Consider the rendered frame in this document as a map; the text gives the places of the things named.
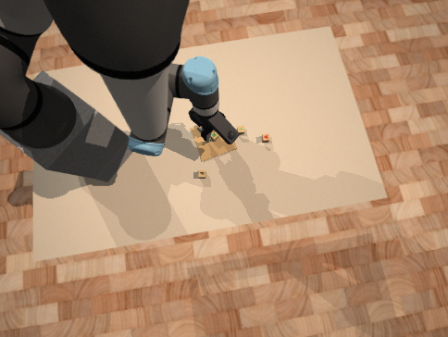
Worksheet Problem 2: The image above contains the tan mat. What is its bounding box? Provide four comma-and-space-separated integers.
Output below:
190, 126, 237, 162

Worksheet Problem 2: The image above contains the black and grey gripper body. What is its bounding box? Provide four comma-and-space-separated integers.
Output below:
188, 107, 218, 133

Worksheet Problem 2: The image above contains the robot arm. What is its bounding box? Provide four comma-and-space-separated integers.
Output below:
0, 0, 240, 156

